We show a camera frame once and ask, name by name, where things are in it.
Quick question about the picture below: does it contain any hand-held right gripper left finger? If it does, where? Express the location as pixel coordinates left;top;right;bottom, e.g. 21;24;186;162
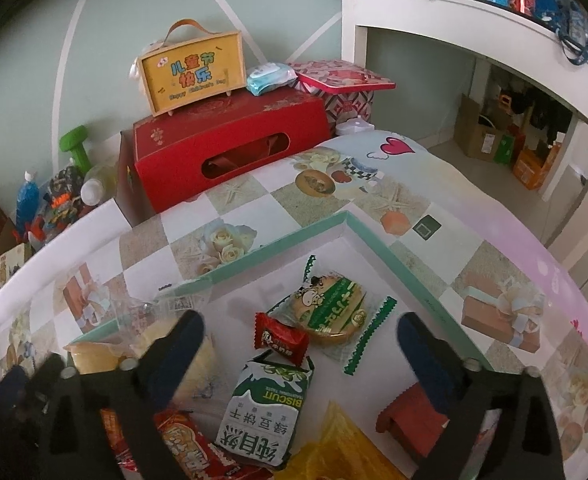
4;309;207;480

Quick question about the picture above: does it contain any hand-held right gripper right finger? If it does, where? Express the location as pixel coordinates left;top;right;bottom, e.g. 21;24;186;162
398;311;588;480

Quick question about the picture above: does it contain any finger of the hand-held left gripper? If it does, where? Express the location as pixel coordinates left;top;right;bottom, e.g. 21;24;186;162
0;356;63;480

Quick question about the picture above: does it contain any clear bag of buns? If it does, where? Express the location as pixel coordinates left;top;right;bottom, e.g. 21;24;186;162
65;304;216;402

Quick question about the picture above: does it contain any white box with teal rim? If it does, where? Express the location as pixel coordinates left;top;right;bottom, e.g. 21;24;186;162
64;210;496;480

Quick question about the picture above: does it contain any red snack box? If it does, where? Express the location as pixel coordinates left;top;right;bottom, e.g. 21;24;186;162
375;381;456;467

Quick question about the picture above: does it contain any small red candy packet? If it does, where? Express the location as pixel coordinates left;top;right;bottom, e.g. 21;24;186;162
252;311;311;367

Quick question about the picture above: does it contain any round biscuit packet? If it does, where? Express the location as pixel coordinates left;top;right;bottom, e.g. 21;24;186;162
268;254;398;377

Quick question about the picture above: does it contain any green white biscuit packet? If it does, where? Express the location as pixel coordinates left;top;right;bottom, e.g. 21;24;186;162
213;351;316;472

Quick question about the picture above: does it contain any red orange snack packet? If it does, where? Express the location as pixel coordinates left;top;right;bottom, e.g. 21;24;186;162
100;406;276;480

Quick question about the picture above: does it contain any yellow translucent snack packet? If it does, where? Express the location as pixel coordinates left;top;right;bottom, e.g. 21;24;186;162
273;399;411;480

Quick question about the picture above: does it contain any small printed card box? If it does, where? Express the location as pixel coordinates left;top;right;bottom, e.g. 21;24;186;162
0;241;36;292

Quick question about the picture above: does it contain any white round bottle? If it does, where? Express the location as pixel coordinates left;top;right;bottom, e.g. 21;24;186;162
78;164;121;207

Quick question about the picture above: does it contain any colourful toy box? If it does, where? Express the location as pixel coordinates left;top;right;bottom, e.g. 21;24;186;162
28;164;86;242

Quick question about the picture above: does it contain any blue liquid bottle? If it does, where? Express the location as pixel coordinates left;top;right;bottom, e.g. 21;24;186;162
15;169;41;234

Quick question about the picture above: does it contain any large red gift box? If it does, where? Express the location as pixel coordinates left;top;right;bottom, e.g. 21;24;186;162
119;93;333;229

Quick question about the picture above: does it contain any orange carton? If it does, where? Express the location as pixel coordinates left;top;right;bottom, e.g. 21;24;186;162
510;146;551;192

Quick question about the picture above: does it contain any green dumbbell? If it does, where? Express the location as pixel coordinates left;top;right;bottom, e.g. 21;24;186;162
58;126;93;169

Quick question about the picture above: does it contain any brown cardboard box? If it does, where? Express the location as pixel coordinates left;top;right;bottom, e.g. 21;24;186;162
455;91;513;162

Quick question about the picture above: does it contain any small white device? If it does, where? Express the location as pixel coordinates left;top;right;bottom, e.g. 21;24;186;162
333;116;376;137

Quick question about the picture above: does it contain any blue wet wipes pack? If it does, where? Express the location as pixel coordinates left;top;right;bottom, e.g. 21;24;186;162
245;61;300;98

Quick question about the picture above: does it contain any red patterned tin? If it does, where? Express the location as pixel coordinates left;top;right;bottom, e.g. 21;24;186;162
285;58;398;127

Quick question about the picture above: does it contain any white desk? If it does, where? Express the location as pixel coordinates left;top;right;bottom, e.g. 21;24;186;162
339;0;588;222

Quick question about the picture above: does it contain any blue bag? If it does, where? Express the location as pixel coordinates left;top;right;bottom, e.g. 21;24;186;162
533;0;588;67

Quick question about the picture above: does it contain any yellow box with handle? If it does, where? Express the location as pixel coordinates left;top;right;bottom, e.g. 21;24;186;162
134;18;248;118

